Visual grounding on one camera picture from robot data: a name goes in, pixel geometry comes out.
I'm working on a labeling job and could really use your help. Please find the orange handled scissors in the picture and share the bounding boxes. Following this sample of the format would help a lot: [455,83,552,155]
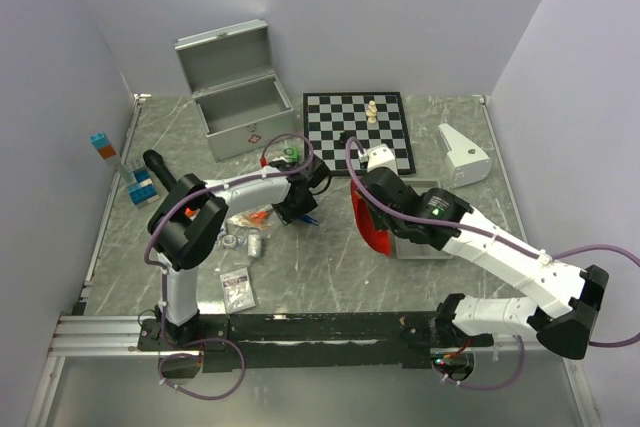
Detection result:
[246,210,269,224]

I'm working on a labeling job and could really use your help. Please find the green plastic clip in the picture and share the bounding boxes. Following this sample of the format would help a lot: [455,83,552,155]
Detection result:
[283,147,299,162]

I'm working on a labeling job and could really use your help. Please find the bag of cotton swabs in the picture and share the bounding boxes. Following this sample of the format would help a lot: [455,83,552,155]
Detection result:
[227,210,272,229]

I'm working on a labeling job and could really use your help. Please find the white gauze roll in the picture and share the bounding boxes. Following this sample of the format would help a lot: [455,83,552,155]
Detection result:
[247,231,263,259]

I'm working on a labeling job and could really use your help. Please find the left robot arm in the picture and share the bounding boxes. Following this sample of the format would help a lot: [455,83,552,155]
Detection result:
[143,150,331,349]

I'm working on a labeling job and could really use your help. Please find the white gauze pad packet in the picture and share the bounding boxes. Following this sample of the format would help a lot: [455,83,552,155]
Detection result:
[220,267,256,314]

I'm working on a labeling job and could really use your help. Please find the open metal first aid case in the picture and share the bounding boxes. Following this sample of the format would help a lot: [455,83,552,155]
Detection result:
[174,19,296,161]

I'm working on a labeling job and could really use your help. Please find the toy brick tower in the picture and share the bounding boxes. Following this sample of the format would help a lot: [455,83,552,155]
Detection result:
[90,132,160,208]

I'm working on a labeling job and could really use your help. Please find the grey plastic tray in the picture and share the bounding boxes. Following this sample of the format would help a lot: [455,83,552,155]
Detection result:
[394,177,455,261]

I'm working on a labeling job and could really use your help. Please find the white plastic wedge housing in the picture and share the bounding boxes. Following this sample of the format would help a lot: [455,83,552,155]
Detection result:
[438,123,492,188]

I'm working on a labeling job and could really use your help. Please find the black microphone orange ring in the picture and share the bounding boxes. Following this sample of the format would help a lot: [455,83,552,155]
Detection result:
[142,148,198,218]

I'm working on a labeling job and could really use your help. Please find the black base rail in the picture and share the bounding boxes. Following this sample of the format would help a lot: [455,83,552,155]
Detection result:
[137,311,494,373]

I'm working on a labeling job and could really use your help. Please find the black grey chessboard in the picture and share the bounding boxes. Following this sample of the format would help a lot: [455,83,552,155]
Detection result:
[302,92,416,177]

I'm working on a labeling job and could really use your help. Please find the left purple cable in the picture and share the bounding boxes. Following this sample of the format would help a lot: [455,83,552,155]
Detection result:
[143,133,316,403]

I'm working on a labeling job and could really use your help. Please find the medical tape roll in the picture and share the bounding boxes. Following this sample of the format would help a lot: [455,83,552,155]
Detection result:
[220,234,240,249]

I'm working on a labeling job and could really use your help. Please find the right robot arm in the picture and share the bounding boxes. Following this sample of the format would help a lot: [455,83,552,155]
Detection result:
[359,167,609,360]

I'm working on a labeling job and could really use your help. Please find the red first aid kit pouch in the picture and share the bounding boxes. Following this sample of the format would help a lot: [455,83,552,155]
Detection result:
[350,181,392,257]

